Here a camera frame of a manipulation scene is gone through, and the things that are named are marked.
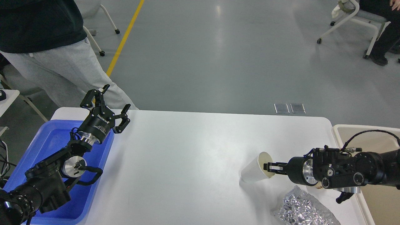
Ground white chair legs with casters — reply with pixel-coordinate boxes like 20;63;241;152
84;0;124;60

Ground right metal floor plate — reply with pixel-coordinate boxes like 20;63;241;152
290;103;306;114

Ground white frame chair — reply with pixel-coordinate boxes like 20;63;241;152
316;0;390;59

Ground seated person in black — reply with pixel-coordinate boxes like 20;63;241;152
359;0;400;66

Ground white paper cup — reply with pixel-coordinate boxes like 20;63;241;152
241;152;275;183

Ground left metal floor plate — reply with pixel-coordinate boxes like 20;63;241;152
274;103;290;114

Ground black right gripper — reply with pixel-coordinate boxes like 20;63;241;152
264;157;318;186

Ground crumpled silver foil bag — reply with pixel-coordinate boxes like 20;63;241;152
274;185;340;225

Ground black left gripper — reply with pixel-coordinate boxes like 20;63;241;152
77;84;131;145

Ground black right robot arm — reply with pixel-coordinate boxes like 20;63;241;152
261;132;400;204

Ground white side table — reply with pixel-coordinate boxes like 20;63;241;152
0;89;20;117

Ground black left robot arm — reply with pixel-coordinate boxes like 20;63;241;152
1;84;131;225

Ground standing person grey trousers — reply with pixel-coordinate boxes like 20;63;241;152
0;0;137;110

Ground metal floor plate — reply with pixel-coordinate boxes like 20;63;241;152
274;103;290;114
290;103;306;114

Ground beige plastic bin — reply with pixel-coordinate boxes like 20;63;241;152
332;124;400;225

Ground blue plastic bin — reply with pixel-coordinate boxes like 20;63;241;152
4;120;114;225

